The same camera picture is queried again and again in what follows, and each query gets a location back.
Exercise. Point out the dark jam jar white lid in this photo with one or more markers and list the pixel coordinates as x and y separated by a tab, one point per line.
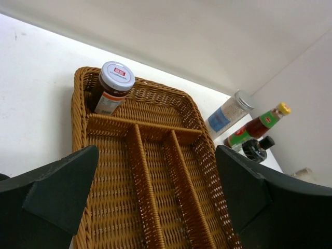
115	80

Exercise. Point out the brown wicker divided tray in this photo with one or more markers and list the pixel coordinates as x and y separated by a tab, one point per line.
156	184

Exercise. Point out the black-capped white bottle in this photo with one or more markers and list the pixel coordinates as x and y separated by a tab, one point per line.
256	150

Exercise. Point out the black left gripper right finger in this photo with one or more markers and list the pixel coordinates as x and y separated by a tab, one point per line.
269	209

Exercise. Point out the tall white silver-capped shaker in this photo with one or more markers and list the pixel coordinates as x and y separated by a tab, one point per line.
228	114

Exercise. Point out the red sauce bottle yellow cap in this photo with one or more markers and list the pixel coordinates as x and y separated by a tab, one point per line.
257	127

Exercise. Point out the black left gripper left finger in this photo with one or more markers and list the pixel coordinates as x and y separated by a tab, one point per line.
42	208

